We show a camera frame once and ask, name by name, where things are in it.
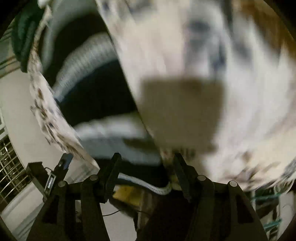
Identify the black grey striped sweater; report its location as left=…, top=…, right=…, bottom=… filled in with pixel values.
left=39, top=1, right=171, bottom=195

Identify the floral bed sheet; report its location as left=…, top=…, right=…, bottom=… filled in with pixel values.
left=28, top=1, right=295, bottom=191

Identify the dark green folded blanket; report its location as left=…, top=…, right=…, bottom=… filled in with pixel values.
left=11, top=1, right=44, bottom=73

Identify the window with white frame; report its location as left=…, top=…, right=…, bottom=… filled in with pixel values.
left=0, top=115, right=32, bottom=211

